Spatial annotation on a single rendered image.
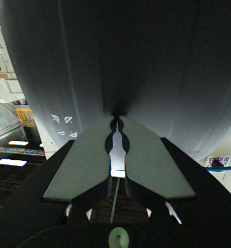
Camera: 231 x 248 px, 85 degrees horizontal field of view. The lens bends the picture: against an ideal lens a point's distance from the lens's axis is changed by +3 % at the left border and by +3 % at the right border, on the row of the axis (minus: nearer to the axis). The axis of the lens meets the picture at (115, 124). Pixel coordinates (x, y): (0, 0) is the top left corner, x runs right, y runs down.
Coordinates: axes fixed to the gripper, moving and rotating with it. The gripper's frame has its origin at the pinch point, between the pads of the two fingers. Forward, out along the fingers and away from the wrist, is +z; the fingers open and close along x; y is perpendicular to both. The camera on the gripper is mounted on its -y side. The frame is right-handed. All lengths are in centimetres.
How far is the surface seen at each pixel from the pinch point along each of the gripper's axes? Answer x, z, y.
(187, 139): 8.6, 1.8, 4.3
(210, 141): 11.6, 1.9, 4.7
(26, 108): -510, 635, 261
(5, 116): -948, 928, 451
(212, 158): 30.8, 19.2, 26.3
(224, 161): 35.1, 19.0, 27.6
